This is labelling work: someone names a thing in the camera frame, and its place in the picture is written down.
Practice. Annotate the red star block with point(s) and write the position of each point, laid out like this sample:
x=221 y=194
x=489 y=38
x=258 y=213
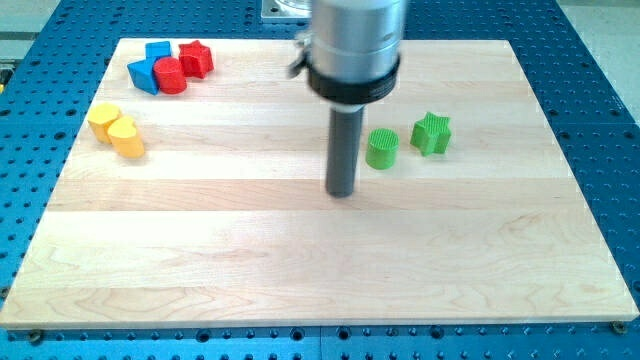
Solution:
x=196 y=59

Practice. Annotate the green star block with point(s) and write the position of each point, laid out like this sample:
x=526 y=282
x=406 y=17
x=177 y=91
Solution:
x=431 y=135

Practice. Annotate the green cylinder block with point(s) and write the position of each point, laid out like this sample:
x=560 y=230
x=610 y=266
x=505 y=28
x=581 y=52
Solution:
x=382 y=147

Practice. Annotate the yellow hexagon block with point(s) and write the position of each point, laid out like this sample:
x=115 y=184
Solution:
x=100 y=117

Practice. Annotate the red cylinder block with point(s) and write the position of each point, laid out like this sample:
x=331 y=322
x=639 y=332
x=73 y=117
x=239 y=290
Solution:
x=169 y=75

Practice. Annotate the yellow heart block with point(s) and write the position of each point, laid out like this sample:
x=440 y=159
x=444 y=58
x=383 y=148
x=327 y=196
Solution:
x=126 y=138

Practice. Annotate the light wooden board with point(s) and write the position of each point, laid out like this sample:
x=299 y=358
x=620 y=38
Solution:
x=225 y=220

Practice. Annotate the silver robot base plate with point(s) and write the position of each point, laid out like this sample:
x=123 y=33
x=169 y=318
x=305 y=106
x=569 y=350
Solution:
x=285 y=10

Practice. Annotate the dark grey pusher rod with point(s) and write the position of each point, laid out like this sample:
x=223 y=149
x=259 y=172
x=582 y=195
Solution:
x=345 y=129

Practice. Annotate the blue cube block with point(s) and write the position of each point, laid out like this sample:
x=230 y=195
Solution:
x=157 y=50

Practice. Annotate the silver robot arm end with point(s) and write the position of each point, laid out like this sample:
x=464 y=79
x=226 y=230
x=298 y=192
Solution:
x=351 y=51

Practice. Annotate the blue triangular block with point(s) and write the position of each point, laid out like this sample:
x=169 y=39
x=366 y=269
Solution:
x=142 y=75

